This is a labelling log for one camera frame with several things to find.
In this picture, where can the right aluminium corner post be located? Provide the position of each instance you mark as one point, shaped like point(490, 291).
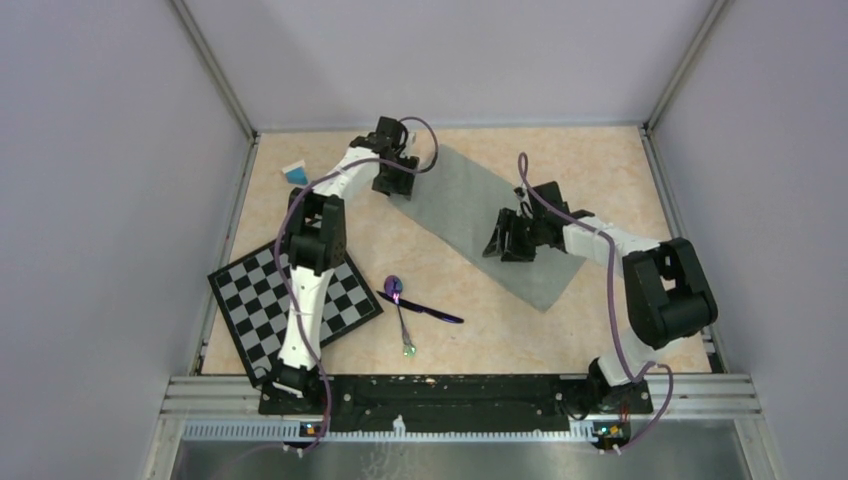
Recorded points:
point(687, 64)

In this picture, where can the iridescent purple knife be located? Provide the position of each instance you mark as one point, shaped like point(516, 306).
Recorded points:
point(417, 308)

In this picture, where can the blue white wedge block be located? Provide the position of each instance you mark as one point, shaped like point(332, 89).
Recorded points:
point(296, 174)

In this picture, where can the grey cloth napkin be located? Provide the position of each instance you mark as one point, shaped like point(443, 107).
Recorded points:
point(459, 201)

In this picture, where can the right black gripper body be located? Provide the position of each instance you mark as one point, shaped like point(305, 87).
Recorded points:
point(539, 222)

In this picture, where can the left aluminium corner post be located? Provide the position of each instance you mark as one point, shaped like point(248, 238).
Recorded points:
point(212, 68)

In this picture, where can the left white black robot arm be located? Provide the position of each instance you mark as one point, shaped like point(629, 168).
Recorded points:
point(313, 239)

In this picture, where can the aluminium front frame rail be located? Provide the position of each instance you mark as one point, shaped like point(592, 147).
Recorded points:
point(226, 408)

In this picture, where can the iridescent purple spoon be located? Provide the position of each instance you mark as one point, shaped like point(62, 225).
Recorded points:
point(393, 288)

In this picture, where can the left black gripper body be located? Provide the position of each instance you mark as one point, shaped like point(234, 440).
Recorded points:
point(412, 162)

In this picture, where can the black grey checkerboard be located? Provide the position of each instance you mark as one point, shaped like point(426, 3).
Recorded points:
point(254, 303)

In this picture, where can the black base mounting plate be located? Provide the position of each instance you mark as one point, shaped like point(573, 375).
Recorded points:
point(520, 403)

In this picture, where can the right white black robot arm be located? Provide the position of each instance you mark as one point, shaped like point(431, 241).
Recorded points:
point(668, 297)

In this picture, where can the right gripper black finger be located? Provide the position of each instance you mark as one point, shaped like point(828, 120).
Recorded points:
point(517, 245)
point(501, 241)

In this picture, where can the aluminium corner post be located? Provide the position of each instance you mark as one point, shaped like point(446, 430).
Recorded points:
point(212, 68)
point(687, 64)

